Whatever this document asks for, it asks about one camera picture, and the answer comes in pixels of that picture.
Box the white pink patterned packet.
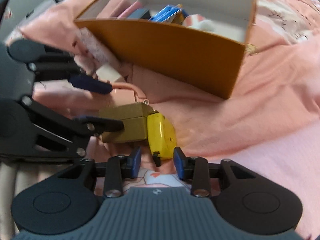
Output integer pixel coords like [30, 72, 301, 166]
[75, 28, 125, 83]

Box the gold cardboard box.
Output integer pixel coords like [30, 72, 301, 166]
[99, 102, 154, 144]

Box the blue card packet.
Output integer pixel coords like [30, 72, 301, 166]
[149, 5, 182, 23]

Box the yellow tape measure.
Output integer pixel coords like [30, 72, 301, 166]
[147, 111, 177, 167]

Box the grey rectangular box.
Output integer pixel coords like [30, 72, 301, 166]
[127, 8, 151, 20]

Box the pink plush toy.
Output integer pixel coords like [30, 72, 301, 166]
[97, 0, 143, 19]

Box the pink printed bed quilt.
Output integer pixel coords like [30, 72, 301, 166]
[1, 0, 319, 239]

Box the orange cardboard box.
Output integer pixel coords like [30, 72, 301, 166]
[75, 0, 256, 99]

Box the pink striped plush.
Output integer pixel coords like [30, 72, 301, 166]
[183, 14, 215, 33]

